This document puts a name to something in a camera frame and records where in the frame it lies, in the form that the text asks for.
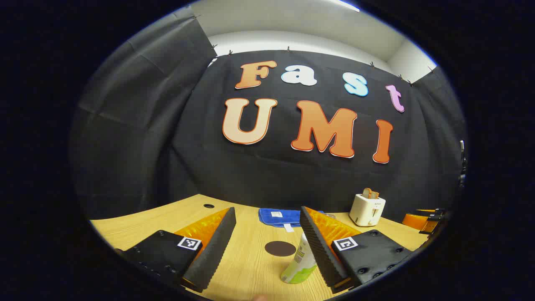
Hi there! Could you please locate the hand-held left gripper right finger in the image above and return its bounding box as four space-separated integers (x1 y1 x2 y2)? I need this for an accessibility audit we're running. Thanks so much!
299 206 415 294

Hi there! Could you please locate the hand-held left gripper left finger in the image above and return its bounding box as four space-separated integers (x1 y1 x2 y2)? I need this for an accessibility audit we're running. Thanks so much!
115 206 237 293

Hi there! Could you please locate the green label water bottle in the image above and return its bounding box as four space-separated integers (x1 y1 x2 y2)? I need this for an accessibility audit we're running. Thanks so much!
280 232 319 285

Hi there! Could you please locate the dark brown round coaster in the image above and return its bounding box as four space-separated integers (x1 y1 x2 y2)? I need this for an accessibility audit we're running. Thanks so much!
265 241 297 257

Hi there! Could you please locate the cream toaster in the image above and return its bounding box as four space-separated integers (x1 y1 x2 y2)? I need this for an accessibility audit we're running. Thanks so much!
349 194 386 227

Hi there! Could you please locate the blue folded towel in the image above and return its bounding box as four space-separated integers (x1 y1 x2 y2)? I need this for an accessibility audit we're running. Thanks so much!
258 208 324 229

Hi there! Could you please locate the black backdrop cloth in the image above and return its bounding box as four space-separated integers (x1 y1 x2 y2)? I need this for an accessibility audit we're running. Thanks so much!
69 6 469 222

